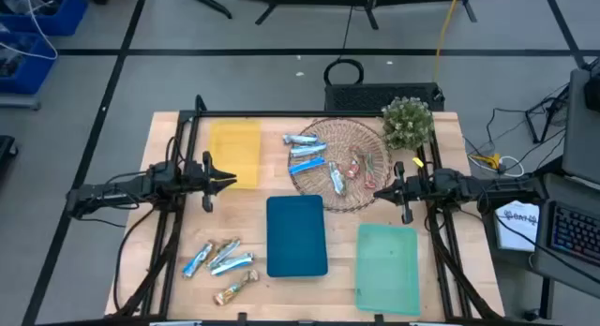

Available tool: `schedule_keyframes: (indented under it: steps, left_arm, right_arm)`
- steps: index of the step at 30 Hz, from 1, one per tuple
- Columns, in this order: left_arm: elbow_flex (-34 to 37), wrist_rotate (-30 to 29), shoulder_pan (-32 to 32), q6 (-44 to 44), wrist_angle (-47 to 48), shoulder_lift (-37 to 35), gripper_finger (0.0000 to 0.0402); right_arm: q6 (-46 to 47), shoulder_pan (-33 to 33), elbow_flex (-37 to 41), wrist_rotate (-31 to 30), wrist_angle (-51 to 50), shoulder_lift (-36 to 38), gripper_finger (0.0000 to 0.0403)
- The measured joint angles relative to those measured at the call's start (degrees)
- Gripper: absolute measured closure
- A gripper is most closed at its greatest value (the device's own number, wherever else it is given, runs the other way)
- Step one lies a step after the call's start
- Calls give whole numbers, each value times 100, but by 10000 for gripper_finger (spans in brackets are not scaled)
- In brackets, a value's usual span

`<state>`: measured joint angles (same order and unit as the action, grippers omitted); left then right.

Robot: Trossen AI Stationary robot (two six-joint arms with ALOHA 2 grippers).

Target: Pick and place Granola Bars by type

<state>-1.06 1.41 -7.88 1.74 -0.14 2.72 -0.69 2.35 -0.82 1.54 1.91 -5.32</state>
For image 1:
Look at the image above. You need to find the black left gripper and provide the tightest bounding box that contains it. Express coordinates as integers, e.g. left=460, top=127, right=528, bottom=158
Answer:
left=181, top=151, right=237, bottom=214

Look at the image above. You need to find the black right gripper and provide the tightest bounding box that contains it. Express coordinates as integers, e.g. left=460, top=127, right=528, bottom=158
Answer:
left=373, top=160, right=438, bottom=225

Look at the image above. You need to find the red green granola bar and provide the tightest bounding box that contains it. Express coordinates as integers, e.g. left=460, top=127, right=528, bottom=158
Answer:
left=362, top=151, right=378, bottom=191

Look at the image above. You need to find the silver green granola bar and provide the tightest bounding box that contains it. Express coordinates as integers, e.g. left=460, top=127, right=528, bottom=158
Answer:
left=328, top=160, right=348, bottom=197

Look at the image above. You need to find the green brown granola bar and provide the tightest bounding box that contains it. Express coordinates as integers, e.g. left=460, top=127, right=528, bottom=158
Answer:
left=205, top=237, right=242, bottom=271

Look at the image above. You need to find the blue brown granola bar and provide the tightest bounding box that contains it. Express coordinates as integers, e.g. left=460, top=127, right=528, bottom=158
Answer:
left=181, top=240, right=216, bottom=279

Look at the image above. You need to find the bright blue granola bar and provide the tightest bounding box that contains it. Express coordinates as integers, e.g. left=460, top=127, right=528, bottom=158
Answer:
left=288, top=156, right=327, bottom=176

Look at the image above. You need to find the orange brown granola bar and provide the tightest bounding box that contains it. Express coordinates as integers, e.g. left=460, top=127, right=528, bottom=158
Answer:
left=212, top=268, right=261, bottom=307

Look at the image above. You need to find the yellow translucent plastic bin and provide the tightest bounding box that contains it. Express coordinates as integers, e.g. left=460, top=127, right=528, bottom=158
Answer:
left=208, top=118, right=263, bottom=190

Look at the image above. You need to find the small potted green plant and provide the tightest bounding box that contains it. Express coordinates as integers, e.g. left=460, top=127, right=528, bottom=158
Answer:
left=380, top=96, right=436, bottom=152

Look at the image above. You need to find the round wicker tray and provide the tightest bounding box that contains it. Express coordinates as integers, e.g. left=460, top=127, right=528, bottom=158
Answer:
left=287, top=117, right=394, bottom=214

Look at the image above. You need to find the green translucent plastic bin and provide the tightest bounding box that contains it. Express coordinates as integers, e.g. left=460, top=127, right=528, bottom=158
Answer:
left=354, top=222, right=422, bottom=317

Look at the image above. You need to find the blue plastic bin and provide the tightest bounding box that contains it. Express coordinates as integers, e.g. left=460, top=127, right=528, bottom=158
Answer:
left=265, top=194, right=329, bottom=278

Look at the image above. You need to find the black computer case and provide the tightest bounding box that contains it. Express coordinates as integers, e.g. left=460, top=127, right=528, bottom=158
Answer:
left=323, top=81, right=446, bottom=113

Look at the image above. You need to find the yellow power plug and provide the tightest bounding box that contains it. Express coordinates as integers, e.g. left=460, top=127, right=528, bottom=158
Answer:
left=470, top=152, right=502, bottom=171

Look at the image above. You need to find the white printed box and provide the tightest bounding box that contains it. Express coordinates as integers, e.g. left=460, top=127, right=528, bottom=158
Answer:
left=494, top=200, right=541, bottom=253

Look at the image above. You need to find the grey side desk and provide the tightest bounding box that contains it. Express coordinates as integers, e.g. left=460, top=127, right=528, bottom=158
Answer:
left=529, top=171, right=600, bottom=300

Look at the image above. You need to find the small black floor stand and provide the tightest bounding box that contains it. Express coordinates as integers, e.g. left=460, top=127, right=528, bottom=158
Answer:
left=524, top=84, right=571, bottom=144

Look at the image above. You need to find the black stand leg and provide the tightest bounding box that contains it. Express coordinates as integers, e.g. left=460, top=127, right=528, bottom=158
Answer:
left=166, top=0, right=233, bottom=21

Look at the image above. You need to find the backlit black keyboard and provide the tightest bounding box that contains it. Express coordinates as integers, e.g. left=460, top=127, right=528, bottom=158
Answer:
left=550, top=201, right=600, bottom=266

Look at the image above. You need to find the grey flat panel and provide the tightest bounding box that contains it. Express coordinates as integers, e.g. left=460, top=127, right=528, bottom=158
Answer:
left=561, top=67, right=600, bottom=186

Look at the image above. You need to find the blue storage crate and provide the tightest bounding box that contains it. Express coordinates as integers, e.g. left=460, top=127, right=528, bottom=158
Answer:
left=0, top=31, right=58, bottom=96
left=0, top=0, right=89, bottom=37

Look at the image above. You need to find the black floor equipment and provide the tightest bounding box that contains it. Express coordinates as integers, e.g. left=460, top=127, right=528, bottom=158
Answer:
left=0, top=134, right=19, bottom=170

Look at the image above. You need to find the black device on panel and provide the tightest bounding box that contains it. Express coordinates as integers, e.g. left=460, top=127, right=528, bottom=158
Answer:
left=583, top=57, right=600, bottom=112

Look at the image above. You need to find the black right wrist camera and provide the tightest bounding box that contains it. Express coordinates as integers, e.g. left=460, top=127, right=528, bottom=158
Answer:
left=414, top=175, right=435, bottom=196

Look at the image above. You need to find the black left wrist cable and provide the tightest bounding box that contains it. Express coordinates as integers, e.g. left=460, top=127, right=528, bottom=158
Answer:
left=164, top=136, right=188, bottom=168

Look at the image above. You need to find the white looped cord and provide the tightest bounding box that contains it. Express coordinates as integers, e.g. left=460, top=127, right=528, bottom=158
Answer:
left=496, top=156, right=526, bottom=178

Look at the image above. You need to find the black looped floor cable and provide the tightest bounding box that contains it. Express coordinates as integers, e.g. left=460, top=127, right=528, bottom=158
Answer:
left=322, top=5, right=366, bottom=87

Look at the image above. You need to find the yellow hanging cable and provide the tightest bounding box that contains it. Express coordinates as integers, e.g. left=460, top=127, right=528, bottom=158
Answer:
left=431, top=0, right=463, bottom=82

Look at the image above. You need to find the white cable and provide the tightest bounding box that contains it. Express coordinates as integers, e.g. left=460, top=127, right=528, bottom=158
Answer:
left=0, top=0, right=60, bottom=61

